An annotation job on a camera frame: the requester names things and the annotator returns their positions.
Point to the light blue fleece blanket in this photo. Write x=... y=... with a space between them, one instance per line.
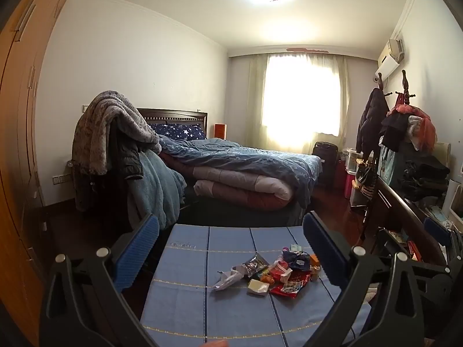
x=155 y=188

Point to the wooden wardrobe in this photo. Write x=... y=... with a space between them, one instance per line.
x=21 y=115

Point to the white wall socket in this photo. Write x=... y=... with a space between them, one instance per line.
x=59 y=179

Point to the white curtain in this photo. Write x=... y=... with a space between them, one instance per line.
x=300 y=97

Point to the white air conditioner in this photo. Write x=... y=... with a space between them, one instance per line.
x=387 y=67

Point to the red garment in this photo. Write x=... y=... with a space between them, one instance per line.
x=427 y=130

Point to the white crumpled wrapper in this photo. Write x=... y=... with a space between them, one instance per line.
x=226 y=280

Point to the dark wooden bed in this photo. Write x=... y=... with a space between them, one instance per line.
x=173 y=115

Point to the pile of black clothes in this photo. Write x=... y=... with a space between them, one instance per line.
x=427 y=177

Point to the dark hanging coat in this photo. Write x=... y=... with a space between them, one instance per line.
x=372 y=115

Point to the dark wooden desk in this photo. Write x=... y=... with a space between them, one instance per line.
x=390 y=206

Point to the small white box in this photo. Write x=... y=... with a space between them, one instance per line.
x=257 y=286

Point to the blue duvet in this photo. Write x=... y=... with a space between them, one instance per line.
x=235 y=155

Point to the small orange packet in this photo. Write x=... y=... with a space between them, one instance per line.
x=315 y=260

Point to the wooden coat rack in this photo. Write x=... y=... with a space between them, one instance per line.
x=379 y=81
x=404 y=83

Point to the star print pillow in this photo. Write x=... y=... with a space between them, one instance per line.
x=181 y=130

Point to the blue striped tablecloth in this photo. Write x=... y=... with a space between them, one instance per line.
x=188 y=314

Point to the pink storage box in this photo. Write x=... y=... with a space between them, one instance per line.
x=349 y=186

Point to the white storage box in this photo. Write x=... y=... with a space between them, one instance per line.
x=352 y=161

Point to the black puffer jacket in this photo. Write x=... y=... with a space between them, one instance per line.
x=126 y=155

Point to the dark blue snack packet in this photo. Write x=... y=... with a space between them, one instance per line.
x=294 y=258

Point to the black suitcase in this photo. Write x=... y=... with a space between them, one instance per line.
x=325 y=162

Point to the red box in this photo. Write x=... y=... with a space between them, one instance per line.
x=220 y=132

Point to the pink red folded quilt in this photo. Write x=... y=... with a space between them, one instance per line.
x=231 y=184

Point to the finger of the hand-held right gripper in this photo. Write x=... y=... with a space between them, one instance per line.
x=387 y=240
x=437 y=229

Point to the pink red candy packet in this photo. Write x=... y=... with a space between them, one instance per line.
x=279 y=270

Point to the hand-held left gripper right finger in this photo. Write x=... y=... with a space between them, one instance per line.
x=325 y=249

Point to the grey fleece blanket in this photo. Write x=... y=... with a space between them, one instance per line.
x=105 y=123

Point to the white container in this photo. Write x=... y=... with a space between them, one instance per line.
x=455 y=198

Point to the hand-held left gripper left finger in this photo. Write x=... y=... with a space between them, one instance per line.
x=139 y=249

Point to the red snack packet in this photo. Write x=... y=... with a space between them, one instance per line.
x=293 y=287

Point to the white green paper slip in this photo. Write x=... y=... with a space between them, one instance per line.
x=296 y=248

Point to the black hanging garment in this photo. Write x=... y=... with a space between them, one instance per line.
x=394 y=126

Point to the striped handbag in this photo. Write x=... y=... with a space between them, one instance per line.
x=367 y=184

